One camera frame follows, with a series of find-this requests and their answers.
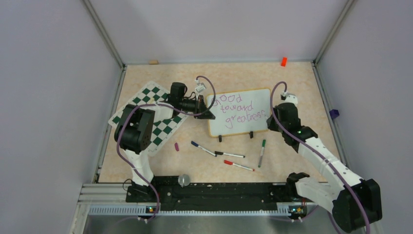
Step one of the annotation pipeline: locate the orange toy block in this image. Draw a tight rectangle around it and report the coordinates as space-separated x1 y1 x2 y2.
281 57 288 67

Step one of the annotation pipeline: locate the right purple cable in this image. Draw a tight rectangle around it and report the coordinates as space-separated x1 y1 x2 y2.
270 81 372 234

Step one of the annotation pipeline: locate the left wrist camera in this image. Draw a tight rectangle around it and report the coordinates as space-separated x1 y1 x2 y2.
195 83 206 94

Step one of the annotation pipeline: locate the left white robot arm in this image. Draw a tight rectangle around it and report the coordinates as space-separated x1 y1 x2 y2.
114 81 215 202

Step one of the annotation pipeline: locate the purple toy block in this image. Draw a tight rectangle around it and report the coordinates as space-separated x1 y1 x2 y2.
329 109 340 120

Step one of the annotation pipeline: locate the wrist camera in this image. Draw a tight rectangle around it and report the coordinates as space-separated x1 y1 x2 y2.
195 83 206 94
281 93 298 106

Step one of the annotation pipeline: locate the green capped marker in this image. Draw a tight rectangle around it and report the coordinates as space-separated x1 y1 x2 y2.
258 139 266 168

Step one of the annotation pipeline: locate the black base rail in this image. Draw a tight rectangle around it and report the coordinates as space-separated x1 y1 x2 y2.
126 176 309 212

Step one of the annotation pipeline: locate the red capped marker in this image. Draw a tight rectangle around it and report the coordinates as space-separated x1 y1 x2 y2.
224 160 255 171

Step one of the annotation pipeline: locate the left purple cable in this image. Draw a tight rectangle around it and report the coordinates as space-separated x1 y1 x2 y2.
115 75 216 223

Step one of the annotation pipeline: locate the black capped marker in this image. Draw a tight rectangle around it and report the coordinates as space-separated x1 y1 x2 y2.
214 151 245 158

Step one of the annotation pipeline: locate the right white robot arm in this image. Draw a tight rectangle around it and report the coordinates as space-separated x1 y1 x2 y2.
267 102 382 233

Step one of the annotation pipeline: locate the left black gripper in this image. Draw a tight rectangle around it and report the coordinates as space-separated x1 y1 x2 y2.
179 95 215 120

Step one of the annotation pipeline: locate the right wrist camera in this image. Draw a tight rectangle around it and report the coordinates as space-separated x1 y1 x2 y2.
281 93 298 106

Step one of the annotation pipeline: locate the yellow-framed whiteboard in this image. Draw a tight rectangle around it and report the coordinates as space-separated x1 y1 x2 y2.
208 88 271 137

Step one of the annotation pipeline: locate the green white chess mat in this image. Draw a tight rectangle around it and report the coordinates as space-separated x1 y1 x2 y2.
127 81 189 156

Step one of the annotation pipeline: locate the purple cable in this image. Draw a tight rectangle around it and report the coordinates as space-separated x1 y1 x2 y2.
270 81 372 234
115 75 216 223

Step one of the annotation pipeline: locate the blue capped marker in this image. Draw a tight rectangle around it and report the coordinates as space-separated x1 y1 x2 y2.
191 141 217 157

